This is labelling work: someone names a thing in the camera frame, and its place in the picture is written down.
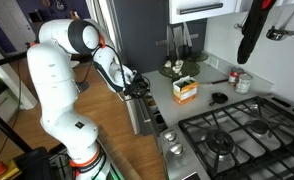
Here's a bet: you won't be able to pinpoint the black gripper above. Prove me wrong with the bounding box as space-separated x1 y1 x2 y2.
123 77 152 100

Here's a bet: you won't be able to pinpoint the small steel ladle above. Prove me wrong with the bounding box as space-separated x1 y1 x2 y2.
233 11 253 32

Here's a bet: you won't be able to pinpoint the dark cabinet bar handle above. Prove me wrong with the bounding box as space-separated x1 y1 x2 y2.
178 2 224 16

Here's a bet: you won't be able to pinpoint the small green glass cake stand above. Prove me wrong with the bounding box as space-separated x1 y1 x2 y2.
186 51 210 64

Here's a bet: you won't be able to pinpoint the metal bar stool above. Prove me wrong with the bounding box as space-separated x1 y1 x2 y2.
74 59 91 94

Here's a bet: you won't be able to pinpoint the can with red label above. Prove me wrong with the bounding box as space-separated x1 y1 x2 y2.
228 67 245 87

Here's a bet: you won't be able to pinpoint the large green glass cake stand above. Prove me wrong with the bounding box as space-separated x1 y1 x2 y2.
158 59 201 80

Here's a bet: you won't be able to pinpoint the black oven mitt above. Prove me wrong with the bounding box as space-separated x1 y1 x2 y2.
236 0 278 65

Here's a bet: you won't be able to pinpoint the stainless steel gas stove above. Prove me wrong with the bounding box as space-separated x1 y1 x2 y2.
159 95 294 180

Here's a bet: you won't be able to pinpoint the black camera stand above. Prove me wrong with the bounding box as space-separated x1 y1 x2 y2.
0 52 33 155

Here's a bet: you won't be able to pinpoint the white upper cabinet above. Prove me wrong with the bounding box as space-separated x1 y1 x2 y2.
168 0 255 25

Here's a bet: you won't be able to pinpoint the knives on magnetic strip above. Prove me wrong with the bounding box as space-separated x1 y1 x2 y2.
155 22 200 58

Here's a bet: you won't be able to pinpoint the grey kitchen utensil drawer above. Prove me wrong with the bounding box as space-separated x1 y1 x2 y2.
126 91 169 137

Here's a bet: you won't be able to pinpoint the dark knife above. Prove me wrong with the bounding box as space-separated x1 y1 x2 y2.
200 78 230 86

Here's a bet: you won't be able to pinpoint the red white spice jars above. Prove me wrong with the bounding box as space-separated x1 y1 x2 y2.
234 73 254 95

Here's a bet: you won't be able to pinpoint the large steel ladle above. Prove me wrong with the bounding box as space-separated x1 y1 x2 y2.
266 0 294 42

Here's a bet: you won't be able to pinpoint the grey tall cabinet panel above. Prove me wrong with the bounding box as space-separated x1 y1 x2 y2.
113 0 208 76

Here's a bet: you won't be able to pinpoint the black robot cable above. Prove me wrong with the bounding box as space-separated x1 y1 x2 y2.
91 44 130 96

